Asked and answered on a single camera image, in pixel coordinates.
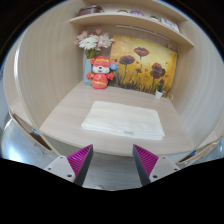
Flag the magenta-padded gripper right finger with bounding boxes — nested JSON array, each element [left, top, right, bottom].
[[132, 143, 181, 187]]

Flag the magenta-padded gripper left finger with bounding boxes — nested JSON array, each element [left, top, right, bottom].
[[43, 143, 94, 187]]

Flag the cream white towel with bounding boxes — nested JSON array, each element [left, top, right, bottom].
[[81, 100, 166, 141]]

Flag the small plant in white pot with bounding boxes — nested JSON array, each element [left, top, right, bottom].
[[154, 82, 166, 100]]

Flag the light blue vase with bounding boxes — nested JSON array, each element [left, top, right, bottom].
[[83, 58, 94, 87]]

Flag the red plush mouse toy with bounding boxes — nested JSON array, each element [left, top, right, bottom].
[[86, 55, 119, 90]]

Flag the yellow poppy flower painting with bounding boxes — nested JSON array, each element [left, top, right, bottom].
[[109, 34, 178, 98]]

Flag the pink and white flower bouquet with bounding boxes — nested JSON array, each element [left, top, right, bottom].
[[75, 27, 115, 60]]

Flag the slim white light bar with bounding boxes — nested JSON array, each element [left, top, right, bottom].
[[115, 24, 170, 43]]

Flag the wooden shelf with items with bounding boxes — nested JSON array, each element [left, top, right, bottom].
[[69, 0, 195, 48]]

